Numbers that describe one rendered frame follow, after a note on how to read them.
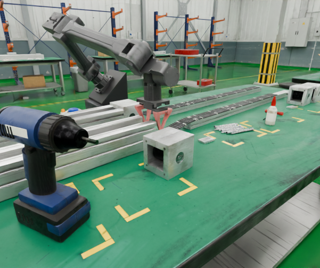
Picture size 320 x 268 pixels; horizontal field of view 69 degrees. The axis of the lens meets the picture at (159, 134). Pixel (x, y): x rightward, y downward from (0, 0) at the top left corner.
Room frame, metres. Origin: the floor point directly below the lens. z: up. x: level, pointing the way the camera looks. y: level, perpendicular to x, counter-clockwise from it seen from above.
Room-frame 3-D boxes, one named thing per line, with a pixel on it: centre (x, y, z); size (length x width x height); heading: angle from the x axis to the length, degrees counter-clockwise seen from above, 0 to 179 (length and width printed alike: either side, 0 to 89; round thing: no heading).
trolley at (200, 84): (5.12, -0.75, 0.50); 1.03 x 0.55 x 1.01; 42
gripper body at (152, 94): (0.75, 0.02, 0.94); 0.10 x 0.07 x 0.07; 41
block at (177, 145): (0.56, -0.02, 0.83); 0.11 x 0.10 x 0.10; 45
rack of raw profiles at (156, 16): (10.50, -1.35, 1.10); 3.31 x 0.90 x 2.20; 127
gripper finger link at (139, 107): (0.77, 0.04, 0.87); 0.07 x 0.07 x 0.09; 41
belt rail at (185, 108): (1.32, -0.34, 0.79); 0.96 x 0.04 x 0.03; 131
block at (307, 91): (1.28, -0.77, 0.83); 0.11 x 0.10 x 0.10; 42
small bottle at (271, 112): (0.92, -0.46, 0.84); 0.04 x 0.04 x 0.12
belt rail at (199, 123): (1.18, -0.47, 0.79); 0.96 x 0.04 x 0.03; 131
